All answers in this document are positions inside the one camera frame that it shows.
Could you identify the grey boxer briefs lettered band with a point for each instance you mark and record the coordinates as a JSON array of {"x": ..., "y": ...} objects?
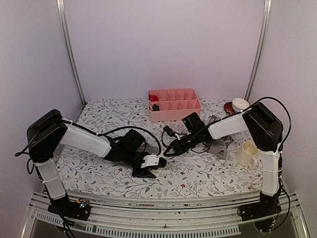
[{"x": 221, "y": 147}]

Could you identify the red rolled cloth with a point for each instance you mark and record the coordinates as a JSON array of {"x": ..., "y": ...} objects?
[{"x": 153, "y": 98}]

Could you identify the white small bowl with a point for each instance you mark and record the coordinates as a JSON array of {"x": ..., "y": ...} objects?
[{"x": 239, "y": 104}]

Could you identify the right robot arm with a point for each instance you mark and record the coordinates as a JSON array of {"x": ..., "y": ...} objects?
[{"x": 266, "y": 132}]

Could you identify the red patterned saucer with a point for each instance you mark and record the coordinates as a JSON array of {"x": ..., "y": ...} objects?
[{"x": 228, "y": 108}]

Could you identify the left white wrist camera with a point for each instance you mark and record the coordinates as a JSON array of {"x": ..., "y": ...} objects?
[{"x": 152, "y": 160}]

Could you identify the aluminium frame post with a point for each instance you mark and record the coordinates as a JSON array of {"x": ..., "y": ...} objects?
[
  {"x": 69, "y": 51},
  {"x": 260, "y": 47}
]

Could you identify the pink divided organizer box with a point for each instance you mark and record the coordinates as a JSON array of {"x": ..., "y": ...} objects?
[{"x": 174, "y": 104}]

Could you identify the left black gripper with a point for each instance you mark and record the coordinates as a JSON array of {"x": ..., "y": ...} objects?
[{"x": 145, "y": 173}]

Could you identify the dark rolled cloth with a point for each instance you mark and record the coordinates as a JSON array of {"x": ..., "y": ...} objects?
[{"x": 155, "y": 107}]

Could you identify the cream ceramic mug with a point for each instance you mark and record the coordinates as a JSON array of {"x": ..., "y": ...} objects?
[{"x": 247, "y": 155}]

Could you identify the right aluminium frame post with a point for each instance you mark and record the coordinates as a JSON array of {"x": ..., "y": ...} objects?
[{"x": 260, "y": 47}]

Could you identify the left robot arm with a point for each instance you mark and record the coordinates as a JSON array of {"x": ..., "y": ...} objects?
[{"x": 51, "y": 130}]

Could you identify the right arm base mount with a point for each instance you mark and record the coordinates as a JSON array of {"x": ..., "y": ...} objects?
[{"x": 266, "y": 206}]

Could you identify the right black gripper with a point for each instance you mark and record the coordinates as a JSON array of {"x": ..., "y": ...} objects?
[{"x": 178, "y": 147}]

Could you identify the grey underwear cream waistband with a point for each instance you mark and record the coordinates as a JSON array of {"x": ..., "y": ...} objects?
[{"x": 151, "y": 150}]

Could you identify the floral table cloth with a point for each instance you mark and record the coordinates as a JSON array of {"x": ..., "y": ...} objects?
[{"x": 196, "y": 173}]

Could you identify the left aluminium frame post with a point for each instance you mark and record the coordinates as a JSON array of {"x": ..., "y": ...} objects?
[{"x": 69, "y": 51}]

